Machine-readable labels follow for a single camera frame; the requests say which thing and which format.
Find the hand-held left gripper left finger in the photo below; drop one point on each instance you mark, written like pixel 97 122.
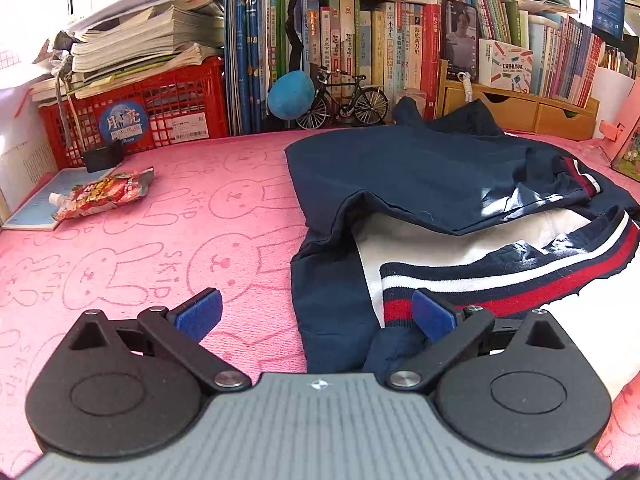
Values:
pixel 200 312

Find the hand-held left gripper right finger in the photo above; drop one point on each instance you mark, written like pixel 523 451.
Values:
pixel 432 312

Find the navy and white zip jacket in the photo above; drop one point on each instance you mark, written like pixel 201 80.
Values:
pixel 425 180

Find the pink rabbit-print mat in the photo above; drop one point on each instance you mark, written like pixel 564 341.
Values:
pixel 150 240

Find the red snack pouch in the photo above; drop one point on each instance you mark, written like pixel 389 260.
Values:
pixel 100 195

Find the small black box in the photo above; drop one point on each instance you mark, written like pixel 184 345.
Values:
pixel 102 158

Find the light blue notebook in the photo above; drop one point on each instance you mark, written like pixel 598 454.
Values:
pixel 30 210

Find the red plastic crate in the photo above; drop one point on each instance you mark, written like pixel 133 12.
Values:
pixel 175 105

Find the clear jar with pink lid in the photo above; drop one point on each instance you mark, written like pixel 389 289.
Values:
pixel 415 96

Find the black model bicycle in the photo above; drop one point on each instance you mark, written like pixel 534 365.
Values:
pixel 350 102

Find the wooden drawer organizer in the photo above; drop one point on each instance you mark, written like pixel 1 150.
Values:
pixel 540 112

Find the blue egg-shaped plush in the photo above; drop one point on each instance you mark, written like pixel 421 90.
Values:
pixel 291 96

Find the pink miniature house kit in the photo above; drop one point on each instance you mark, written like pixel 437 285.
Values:
pixel 625 152

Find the white pencil-print carton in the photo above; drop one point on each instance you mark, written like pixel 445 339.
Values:
pixel 505 65

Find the smartphone in dark case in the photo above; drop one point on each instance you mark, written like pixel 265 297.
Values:
pixel 460 40

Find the stack of paper booklets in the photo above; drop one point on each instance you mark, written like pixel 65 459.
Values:
pixel 150 40

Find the row of slim pastel books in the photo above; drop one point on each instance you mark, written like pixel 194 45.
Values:
pixel 565 60

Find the row of tall children's books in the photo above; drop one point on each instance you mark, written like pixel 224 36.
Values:
pixel 350 35

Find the row of small green books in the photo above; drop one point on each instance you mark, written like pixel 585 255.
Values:
pixel 490 15

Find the row of thin glossy books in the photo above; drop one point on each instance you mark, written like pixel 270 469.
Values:
pixel 617 60

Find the dark blue card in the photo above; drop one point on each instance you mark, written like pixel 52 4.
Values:
pixel 607 0

